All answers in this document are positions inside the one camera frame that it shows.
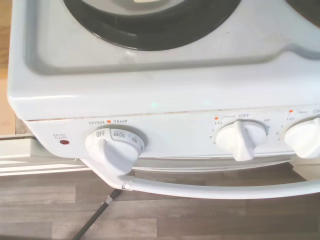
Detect white stove burner knob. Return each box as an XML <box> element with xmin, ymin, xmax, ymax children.
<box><xmin>215</xmin><ymin>119</ymin><xmax>268</xmax><ymax>162</ymax></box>
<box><xmin>284</xmin><ymin>117</ymin><xmax>320</xmax><ymax>160</ymax></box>

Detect white electric stove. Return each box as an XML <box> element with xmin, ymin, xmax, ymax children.
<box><xmin>6</xmin><ymin>0</ymin><xmax>320</xmax><ymax>200</ymax></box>

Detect white oven temperature knob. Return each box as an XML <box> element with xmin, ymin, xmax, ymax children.
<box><xmin>84</xmin><ymin>127</ymin><xmax>149</xmax><ymax>177</ymax></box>

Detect black coil burner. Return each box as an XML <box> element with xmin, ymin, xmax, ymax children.
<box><xmin>62</xmin><ymin>0</ymin><xmax>242</xmax><ymax>52</ymax></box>

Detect white oven door handle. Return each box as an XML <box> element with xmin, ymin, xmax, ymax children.
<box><xmin>82</xmin><ymin>157</ymin><xmax>320</xmax><ymax>200</ymax></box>

